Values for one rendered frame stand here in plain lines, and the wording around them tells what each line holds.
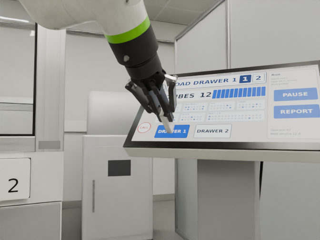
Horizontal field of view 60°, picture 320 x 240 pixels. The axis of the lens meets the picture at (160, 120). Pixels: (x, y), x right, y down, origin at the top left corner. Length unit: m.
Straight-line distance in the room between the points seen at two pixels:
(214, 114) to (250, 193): 0.23
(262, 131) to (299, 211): 0.97
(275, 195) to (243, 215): 0.93
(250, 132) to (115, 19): 0.40
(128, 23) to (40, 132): 0.48
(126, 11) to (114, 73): 3.72
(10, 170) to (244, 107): 0.65
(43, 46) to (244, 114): 0.61
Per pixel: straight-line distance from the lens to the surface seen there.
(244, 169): 0.78
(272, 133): 0.69
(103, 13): 0.51
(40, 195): 0.89
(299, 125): 0.71
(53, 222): 0.91
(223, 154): 0.69
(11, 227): 0.91
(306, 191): 1.57
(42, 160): 0.88
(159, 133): 0.76
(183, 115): 0.78
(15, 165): 0.86
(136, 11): 0.52
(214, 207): 0.81
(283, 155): 0.68
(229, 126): 0.71
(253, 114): 0.73
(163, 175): 4.35
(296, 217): 1.64
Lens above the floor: 0.99
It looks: 3 degrees up
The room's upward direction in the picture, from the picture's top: straight up
